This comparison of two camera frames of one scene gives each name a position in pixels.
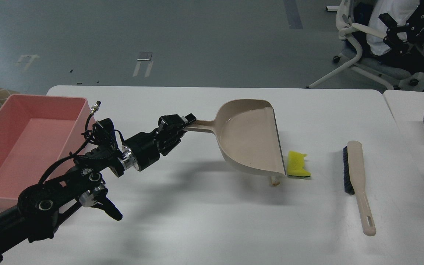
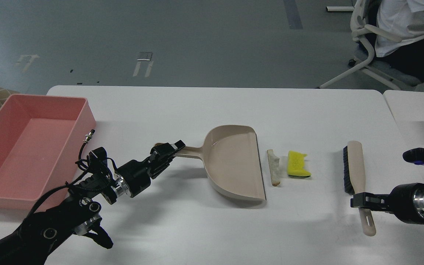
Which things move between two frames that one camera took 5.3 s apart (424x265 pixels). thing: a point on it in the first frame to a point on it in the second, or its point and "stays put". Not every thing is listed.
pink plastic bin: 30,133 stays put
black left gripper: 142,149 to 134,177
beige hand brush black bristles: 354,182 stays put
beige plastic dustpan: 247,130 to 231,155
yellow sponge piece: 295,164 stays put
